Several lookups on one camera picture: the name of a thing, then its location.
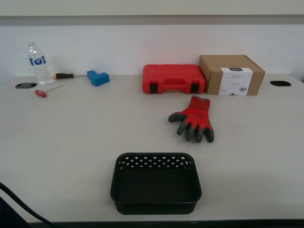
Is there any dark robot base part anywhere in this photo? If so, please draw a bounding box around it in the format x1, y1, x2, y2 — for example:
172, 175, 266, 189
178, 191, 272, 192
0, 196, 31, 228

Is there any red grey work glove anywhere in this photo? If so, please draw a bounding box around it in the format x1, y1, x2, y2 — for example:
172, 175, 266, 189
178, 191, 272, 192
168, 95, 215, 143

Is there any black plastic mesh basket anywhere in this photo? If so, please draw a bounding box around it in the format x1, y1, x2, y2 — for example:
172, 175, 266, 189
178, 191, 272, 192
110, 152, 203, 216

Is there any red plastic tool case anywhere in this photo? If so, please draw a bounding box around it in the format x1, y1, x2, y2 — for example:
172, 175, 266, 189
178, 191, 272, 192
142, 64, 207, 95

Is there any blue L-shaped block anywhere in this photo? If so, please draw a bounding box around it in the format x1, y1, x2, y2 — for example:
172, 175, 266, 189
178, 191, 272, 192
86, 69, 110, 87

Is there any brown cardboard box white label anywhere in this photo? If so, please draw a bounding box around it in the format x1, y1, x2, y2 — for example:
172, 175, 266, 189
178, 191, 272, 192
199, 55, 266, 96

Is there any clear plastic water bottle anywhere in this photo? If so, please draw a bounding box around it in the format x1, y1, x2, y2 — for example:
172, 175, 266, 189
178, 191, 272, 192
27, 41, 54, 86

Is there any orange black handled screwdriver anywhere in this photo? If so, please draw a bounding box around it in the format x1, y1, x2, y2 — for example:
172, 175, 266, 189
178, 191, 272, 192
53, 72, 88, 79

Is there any black cable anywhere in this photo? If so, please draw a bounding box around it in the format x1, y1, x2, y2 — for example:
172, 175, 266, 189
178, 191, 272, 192
0, 182, 60, 228

